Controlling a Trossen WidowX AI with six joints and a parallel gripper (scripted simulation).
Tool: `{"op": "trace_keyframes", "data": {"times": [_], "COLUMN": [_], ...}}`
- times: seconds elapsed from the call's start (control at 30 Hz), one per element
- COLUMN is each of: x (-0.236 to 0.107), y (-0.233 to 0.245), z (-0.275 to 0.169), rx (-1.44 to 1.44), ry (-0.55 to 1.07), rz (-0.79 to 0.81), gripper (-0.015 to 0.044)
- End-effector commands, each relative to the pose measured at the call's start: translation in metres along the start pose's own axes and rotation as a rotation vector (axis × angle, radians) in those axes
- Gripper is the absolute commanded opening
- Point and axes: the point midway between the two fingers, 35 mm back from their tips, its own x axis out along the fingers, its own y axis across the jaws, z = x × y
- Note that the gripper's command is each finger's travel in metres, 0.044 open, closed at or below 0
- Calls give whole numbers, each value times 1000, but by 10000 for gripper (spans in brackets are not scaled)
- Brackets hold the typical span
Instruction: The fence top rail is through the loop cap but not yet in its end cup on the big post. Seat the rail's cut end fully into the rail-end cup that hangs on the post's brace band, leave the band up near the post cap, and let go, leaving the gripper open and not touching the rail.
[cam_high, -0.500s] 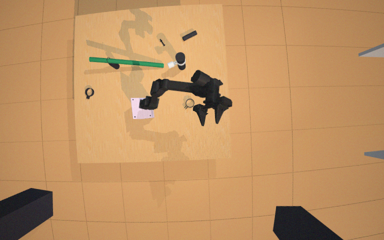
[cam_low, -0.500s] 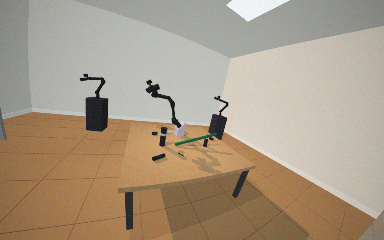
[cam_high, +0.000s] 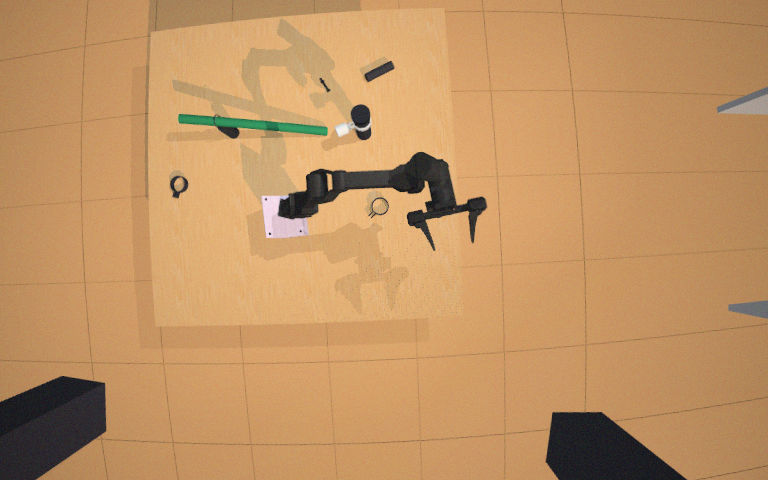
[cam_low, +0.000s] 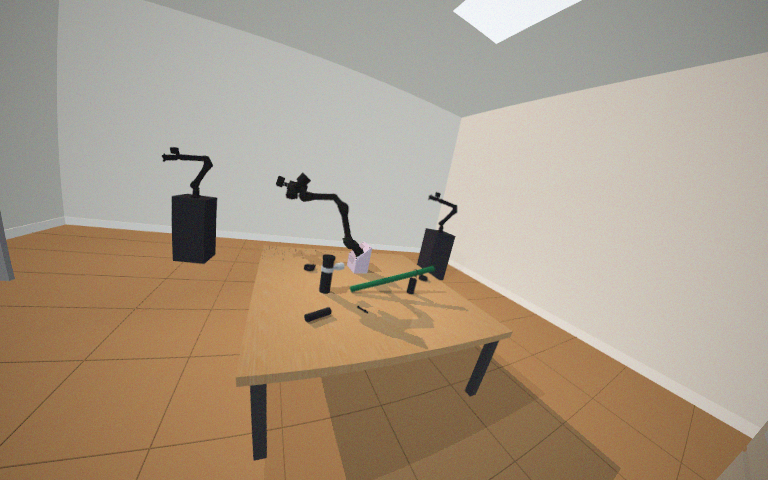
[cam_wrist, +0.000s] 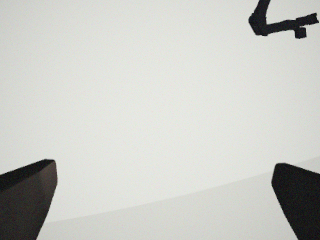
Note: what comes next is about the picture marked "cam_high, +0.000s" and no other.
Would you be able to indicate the green cylinder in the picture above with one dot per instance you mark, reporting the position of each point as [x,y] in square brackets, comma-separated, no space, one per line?
[252,124]

